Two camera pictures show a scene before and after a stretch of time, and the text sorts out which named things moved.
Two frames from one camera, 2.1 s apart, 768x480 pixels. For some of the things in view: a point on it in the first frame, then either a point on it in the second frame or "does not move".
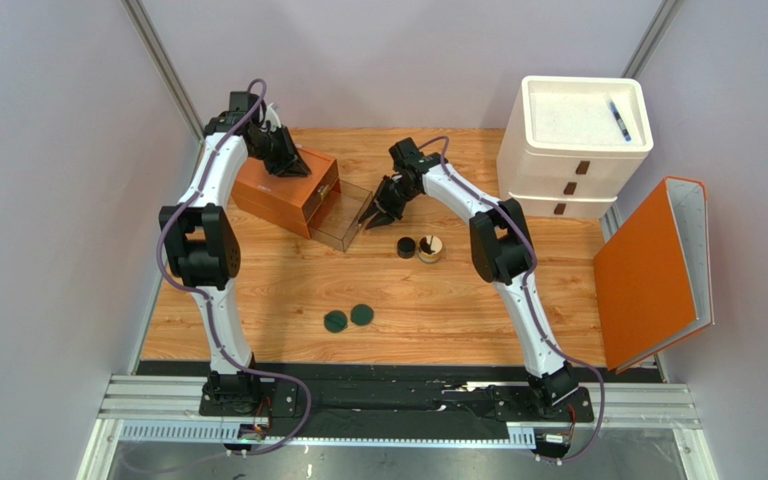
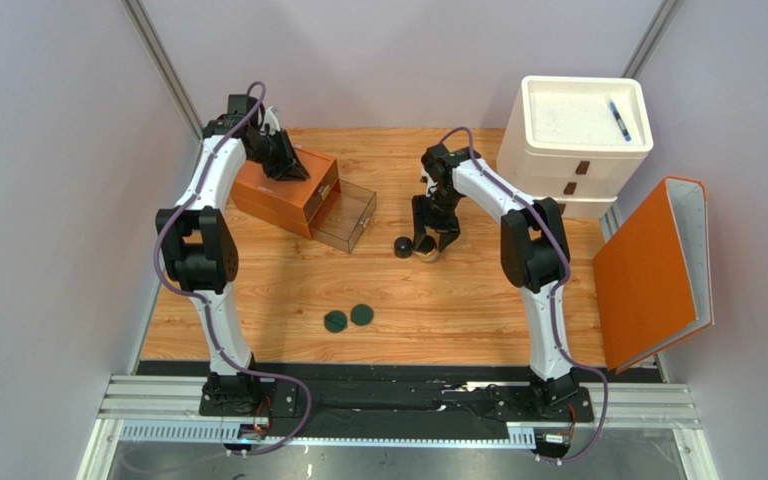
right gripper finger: x=372 y=209 to x=447 y=235
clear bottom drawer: x=335 y=221 does not move
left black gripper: x=296 y=166 does not move
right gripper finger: x=379 y=219 to x=418 y=219
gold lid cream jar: x=430 y=248 does not move
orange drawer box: x=288 y=202 does not move
